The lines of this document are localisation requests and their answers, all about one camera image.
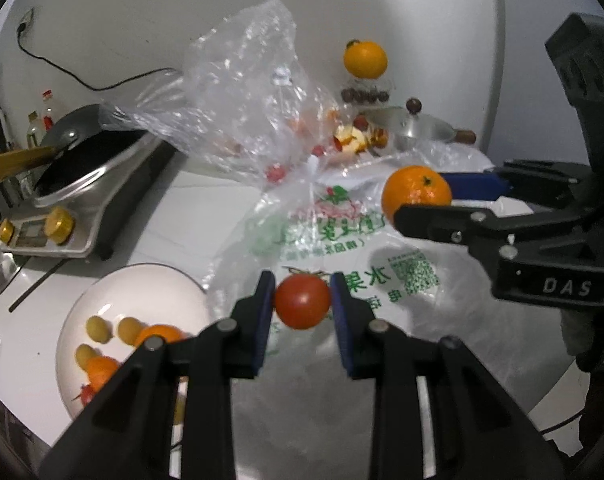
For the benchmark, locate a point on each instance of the red capped bottle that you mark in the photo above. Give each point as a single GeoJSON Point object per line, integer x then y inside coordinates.
{"type": "Point", "coordinates": [48, 110]}

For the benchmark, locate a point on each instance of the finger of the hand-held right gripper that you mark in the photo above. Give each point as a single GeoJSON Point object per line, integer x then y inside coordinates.
{"type": "Point", "coordinates": [474, 185]}
{"type": "Point", "coordinates": [432, 222]}

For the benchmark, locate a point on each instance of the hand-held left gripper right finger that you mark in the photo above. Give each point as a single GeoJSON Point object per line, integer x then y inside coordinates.
{"type": "Point", "coordinates": [344, 325]}

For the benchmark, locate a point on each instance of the grey refrigerator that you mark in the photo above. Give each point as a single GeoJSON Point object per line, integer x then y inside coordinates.
{"type": "Point", "coordinates": [527, 60]}

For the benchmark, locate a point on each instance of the dark oil bottle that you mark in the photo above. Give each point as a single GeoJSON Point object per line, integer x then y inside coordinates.
{"type": "Point", "coordinates": [33, 130]}

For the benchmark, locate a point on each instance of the black thin stick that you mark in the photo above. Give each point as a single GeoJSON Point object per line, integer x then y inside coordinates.
{"type": "Point", "coordinates": [37, 285]}

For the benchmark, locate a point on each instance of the white plate with dark rim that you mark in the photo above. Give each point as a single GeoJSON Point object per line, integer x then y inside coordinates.
{"type": "Point", "coordinates": [147, 295]}

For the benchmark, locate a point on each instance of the mandarin orange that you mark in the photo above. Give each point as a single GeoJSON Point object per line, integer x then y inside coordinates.
{"type": "Point", "coordinates": [412, 190]}
{"type": "Point", "coordinates": [159, 334]}
{"type": "Point", "coordinates": [101, 367]}

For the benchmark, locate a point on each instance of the clear plastic bag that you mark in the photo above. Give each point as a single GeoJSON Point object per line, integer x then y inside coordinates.
{"type": "Point", "coordinates": [242, 85]}

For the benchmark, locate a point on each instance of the silver induction cooker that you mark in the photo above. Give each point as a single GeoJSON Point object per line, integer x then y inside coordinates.
{"type": "Point", "coordinates": [127, 175]}

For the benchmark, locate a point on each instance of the white wall socket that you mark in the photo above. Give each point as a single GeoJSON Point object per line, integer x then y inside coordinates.
{"type": "Point", "coordinates": [27, 17]}

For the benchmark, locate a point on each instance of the large orange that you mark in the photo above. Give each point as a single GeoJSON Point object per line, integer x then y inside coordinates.
{"type": "Point", "coordinates": [365, 59]}

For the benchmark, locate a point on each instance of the printed white plastic bag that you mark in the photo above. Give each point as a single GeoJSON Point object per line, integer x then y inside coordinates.
{"type": "Point", "coordinates": [462, 320]}

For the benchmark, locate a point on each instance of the orange peel scraps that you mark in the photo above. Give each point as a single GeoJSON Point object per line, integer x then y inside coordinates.
{"type": "Point", "coordinates": [351, 139]}

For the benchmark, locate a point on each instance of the person's right forearm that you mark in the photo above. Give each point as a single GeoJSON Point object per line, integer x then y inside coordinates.
{"type": "Point", "coordinates": [579, 335]}

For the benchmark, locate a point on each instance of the small yellow round fruit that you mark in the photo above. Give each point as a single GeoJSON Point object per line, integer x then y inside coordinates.
{"type": "Point", "coordinates": [97, 329]}
{"type": "Point", "coordinates": [84, 355]}
{"type": "Point", "coordinates": [128, 331]}

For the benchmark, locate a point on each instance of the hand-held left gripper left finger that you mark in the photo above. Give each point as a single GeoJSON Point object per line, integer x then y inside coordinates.
{"type": "Point", "coordinates": [262, 320]}

